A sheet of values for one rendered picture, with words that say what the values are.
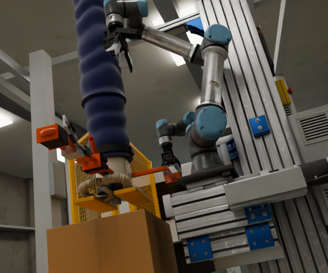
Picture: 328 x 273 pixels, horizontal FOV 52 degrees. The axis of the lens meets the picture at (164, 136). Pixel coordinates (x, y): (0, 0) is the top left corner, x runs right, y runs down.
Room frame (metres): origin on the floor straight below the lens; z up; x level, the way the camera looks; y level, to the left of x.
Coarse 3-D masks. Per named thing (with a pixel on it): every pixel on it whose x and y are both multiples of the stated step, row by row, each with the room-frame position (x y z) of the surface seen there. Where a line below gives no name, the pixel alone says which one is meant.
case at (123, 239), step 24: (120, 216) 1.29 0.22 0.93; (144, 216) 1.28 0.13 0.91; (48, 240) 1.33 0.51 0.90; (72, 240) 1.32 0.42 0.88; (96, 240) 1.30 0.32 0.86; (120, 240) 1.29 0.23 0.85; (144, 240) 1.29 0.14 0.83; (168, 240) 1.74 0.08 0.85; (48, 264) 1.33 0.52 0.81; (72, 264) 1.32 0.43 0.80; (96, 264) 1.31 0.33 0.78; (120, 264) 1.30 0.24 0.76; (144, 264) 1.29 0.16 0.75; (168, 264) 1.61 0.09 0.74
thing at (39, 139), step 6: (48, 126) 0.97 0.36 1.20; (54, 126) 0.97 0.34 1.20; (60, 126) 0.99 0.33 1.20; (36, 132) 0.97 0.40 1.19; (60, 132) 0.98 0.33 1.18; (66, 132) 1.03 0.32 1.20; (36, 138) 0.97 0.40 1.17; (42, 138) 0.97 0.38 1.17; (48, 138) 0.97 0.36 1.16; (54, 138) 0.97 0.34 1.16; (60, 138) 0.98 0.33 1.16; (66, 138) 1.03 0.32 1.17; (42, 144) 0.99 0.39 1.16; (48, 144) 1.00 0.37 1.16; (54, 144) 1.01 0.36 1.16; (60, 144) 1.02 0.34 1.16; (66, 144) 1.03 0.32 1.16
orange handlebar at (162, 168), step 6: (42, 132) 0.96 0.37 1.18; (48, 132) 0.95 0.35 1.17; (54, 132) 0.96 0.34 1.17; (72, 144) 1.08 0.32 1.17; (84, 156) 1.21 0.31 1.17; (78, 162) 1.26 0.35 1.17; (84, 162) 1.29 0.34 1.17; (108, 168) 1.45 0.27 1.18; (156, 168) 1.61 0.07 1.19; (162, 168) 1.61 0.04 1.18; (168, 168) 1.64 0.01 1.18; (102, 174) 1.50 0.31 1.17; (132, 174) 1.63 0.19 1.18; (138, 174) 1.62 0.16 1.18; (144, 174) 1.63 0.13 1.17; (168, 174) 1.71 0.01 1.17
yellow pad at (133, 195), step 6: (132, 186) 1.52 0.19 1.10; (114, 192) 1.43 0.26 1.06; (120, 192) 1.43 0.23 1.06; (126, 192) 1.43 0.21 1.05; (132, 192) 1.45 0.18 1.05; (138, 192) 1.47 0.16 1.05; (126, 198) 1.55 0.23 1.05; (132, 198) 1.57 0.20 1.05; (138, 198) 1.59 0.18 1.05; (144, 198) 1.62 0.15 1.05; (150, 198) 1.71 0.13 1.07; (132, 204) 1.71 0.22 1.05; (138, 204) 1.74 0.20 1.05
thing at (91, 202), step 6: (84, 198) 1.45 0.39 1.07; (90, 198) 1.45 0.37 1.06; (96, 198) 1.47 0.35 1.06; (78, 204) 1.48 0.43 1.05; (84, 204) 1.51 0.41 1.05; (90, 204) 1.53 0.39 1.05; (96, 204) 1.55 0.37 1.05; (102, 204) 1.58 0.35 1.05; (108, 204) 1.63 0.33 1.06; (96, 210) 1.69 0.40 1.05; (102, 210) 1.72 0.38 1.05; (108, 210) 1.75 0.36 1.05
